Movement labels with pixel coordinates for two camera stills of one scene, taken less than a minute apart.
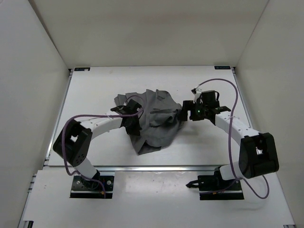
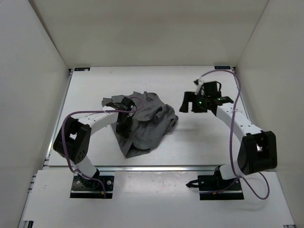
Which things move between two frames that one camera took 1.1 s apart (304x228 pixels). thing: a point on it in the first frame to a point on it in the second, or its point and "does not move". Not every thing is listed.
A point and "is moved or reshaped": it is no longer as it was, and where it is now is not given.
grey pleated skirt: x=160 y=121 is moved or reshaped
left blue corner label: x=81 y=69 does not move
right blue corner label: x=222 y=67 does not move
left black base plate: x=84 y=188 does not move
